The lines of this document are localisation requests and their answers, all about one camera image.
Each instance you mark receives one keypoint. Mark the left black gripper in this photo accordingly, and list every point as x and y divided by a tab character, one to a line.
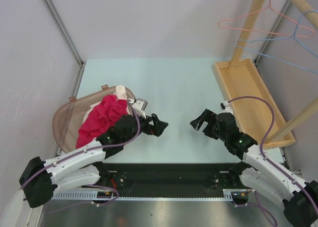
158	127

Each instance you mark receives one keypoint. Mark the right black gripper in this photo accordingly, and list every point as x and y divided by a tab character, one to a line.
208	116

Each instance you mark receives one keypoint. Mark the red t shirt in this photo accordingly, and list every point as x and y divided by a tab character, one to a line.
101	118

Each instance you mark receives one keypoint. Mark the white t shirt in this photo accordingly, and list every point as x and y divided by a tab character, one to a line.
120	93

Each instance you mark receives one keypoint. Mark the pink wire hanger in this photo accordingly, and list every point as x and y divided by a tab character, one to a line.
260	19

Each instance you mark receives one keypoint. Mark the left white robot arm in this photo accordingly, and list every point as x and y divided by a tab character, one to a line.
42	179

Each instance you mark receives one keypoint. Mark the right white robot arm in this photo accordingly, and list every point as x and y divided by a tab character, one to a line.
296	197

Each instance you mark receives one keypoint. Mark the wooden clothes rack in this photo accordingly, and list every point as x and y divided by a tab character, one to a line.
261	117

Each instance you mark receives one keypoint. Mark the brown translucent plastic basket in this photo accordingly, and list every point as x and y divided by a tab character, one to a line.
69	117

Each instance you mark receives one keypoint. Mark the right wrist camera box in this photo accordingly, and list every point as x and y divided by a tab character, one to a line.
226	108

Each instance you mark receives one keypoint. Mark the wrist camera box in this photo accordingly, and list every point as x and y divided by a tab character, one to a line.
226	108
139	106

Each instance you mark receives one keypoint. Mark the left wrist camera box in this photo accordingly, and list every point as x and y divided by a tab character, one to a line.
139	106

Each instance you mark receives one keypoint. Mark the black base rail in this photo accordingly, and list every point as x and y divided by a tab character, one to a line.
154	176

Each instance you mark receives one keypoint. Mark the white cable duct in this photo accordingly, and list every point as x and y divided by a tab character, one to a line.
151	195

